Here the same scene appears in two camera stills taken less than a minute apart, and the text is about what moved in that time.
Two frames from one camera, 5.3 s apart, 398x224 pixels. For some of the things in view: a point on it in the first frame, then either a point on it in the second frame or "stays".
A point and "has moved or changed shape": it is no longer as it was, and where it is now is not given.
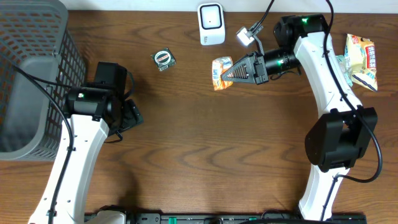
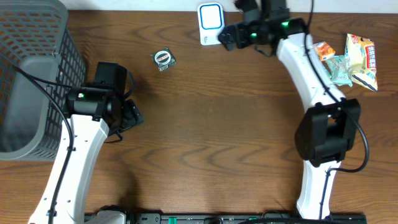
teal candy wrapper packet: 345,65 stays
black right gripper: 254,67 → 239,38
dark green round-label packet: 163,58 stays
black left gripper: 133,114 stays
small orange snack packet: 219,66 has moved or changed shape
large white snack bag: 360,55 stays
